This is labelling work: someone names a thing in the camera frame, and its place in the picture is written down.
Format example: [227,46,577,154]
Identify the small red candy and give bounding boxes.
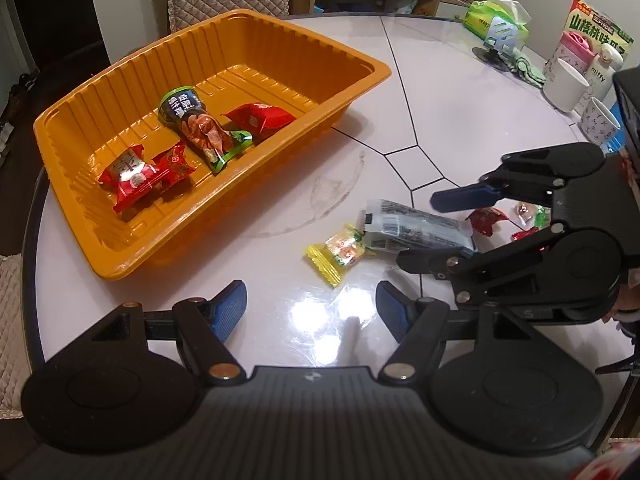
[466,206,510,237]

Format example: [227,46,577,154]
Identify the grey phone stand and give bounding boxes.
[472,15,523,66]

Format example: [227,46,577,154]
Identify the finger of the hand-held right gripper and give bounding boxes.
[396,225,567,287]
[431,142,608,213]

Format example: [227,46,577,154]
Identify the orange plastic tray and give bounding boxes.
[32,8,392,281]

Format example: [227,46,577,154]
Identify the yellow green seed bag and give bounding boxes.
[567,0,635,61]

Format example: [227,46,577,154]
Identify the pink bottle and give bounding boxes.
[545,30,593,81]

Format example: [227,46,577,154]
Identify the green cloth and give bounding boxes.
[505,45,548,90]

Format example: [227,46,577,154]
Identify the yellow candy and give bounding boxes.
[305,225,368,288]

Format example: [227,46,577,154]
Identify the green black sausage packet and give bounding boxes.
[157,85,253,176]

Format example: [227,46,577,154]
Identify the clear brown candy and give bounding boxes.
[512,201,538,226]

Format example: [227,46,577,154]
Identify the patterned white cup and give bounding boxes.
[579,96,622,147]

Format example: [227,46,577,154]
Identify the red packet with face print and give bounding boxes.
[97,144,147,213]

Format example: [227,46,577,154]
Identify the grey seaweed packet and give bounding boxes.
[356,199,476,253]

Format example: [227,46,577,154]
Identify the small orange-red snack packet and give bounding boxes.
[150,141,197,188]

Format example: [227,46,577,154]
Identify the red white patterned clothing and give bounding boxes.
[570,437,640,480]

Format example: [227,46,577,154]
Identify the dark wooden door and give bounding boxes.
[0,0,108,86]

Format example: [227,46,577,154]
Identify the bright red candy packet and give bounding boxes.
[220,102,297,141]

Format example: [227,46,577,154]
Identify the green tissue pack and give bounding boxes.
[462,0,531,48]

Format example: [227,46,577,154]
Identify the person's right hand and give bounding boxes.
[607,270,640,333]

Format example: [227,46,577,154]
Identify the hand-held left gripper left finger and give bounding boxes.
[62,279,249,386]

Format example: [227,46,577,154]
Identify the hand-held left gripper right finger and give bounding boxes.
[375,279,563,384]

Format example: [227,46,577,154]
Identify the white thermos bottle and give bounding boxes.
[582,42,625,106]

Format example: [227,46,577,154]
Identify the plain white cup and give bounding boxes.
[542,57,591,113]

